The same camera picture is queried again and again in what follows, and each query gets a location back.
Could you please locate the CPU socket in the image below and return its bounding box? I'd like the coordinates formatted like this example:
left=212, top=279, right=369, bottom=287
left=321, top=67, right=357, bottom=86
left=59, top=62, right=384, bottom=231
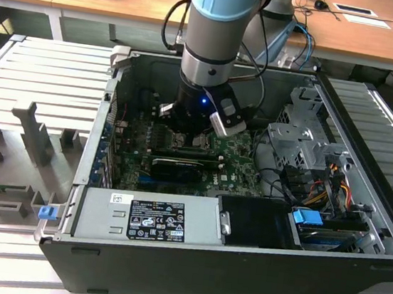
left=169, top=129, right=220, bottom=157

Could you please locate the black graphics card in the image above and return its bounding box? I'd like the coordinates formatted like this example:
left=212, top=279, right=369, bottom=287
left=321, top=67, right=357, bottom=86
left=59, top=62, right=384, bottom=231
left=148, top=154, right=206, bottom=187

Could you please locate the green motherboard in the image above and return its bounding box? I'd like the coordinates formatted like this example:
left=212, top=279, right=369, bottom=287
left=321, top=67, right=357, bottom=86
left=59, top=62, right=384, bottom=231
left=105, top=83, right=278, bottom=209

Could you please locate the metal disk bay cage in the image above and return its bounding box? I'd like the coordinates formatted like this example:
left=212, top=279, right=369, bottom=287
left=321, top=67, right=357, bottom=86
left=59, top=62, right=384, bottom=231
left=251, top=83, right=393, bottom=260

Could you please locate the grey power supply unit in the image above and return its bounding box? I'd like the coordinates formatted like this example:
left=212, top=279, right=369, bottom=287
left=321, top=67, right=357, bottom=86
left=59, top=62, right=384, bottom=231
left=72, top=179, right=230, bottom=257

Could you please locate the hard disk in blue carrier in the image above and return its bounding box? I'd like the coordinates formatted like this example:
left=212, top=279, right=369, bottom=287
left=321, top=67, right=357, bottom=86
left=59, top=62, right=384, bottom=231
left=286, top=207, right=365, bottom=256

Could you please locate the open PC case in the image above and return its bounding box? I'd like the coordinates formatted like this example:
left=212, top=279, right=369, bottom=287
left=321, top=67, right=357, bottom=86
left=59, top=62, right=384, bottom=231
left=26, top=38, right=393, bottom=294

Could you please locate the blue plastic clip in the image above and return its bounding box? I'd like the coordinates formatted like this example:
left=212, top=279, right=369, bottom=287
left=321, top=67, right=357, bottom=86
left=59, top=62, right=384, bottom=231
left=37, top=204, right=58, bottom=223

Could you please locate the small silver wrist camera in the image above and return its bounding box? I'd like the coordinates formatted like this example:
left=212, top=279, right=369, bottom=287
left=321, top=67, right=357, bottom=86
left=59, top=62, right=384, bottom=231
left=157, top=101, right=176, bottom=120

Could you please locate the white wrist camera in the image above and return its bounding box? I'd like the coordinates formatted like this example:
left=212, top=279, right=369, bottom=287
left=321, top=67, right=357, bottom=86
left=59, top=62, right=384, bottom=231
left=201, top=85, right=253, bottom=142

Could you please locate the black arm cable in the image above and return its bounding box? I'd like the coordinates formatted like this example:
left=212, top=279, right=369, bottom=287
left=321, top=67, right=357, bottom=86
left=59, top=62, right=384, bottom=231
left=159, top=0, right=194, bottom=54

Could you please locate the thick black cable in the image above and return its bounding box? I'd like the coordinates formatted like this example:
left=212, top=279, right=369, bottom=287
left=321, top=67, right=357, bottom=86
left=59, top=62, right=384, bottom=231
left=247, top=164, right=300, bottom=206

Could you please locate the blue cable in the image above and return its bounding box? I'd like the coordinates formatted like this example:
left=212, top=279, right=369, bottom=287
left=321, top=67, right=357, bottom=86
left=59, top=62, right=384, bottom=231
left=291, top=23, right=319, bottom=73

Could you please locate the yellow red wire bundle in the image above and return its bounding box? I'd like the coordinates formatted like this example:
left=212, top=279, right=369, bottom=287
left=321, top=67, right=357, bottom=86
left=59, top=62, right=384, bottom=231
left=302, top=159, right=356, bottom=211

